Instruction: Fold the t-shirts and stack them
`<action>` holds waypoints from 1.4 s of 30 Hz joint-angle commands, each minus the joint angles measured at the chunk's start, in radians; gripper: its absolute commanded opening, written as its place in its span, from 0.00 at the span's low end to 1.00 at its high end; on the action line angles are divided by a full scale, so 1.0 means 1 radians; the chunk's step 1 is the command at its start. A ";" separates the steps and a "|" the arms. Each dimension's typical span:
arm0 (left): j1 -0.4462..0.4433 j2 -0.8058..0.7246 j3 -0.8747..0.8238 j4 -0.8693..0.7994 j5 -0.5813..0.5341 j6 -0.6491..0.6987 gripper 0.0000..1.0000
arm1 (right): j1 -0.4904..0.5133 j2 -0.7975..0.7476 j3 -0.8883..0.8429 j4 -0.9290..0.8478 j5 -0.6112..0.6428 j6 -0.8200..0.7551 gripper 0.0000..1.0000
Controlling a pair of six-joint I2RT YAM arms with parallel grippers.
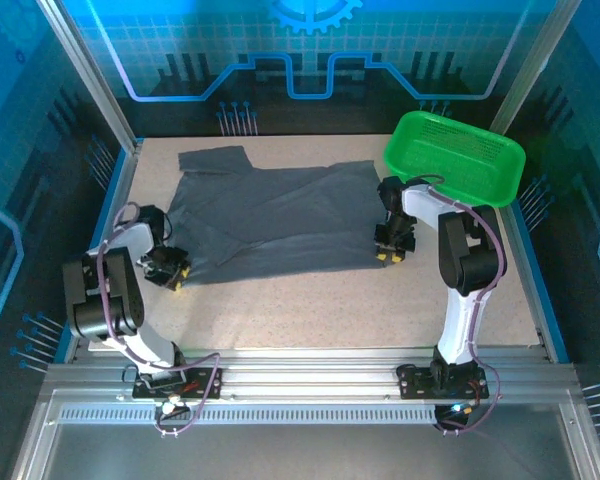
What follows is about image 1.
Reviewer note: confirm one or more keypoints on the grey metal panel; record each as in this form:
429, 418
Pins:
305, 452

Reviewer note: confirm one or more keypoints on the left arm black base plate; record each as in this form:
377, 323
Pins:
205, 385

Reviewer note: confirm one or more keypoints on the aluminium mounting rail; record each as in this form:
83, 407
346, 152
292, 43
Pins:
305, 372

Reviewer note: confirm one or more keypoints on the aluminium side rail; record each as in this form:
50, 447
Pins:
115, 200
535, 280

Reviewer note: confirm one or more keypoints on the aluminium frame post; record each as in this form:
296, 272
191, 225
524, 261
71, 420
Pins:
532, 70
87, 70

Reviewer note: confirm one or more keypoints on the green plastic basket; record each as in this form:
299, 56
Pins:
460, 150

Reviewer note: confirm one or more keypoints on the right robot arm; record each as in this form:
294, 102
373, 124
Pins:
460, 320

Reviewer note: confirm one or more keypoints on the grey t-shirt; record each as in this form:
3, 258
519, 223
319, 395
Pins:
280, 220

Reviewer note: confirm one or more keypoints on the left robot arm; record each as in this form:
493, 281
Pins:
125, 305

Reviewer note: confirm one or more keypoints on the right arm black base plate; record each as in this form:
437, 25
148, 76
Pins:
415, 382

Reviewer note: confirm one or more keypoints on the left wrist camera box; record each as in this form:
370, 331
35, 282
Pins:
146, 262

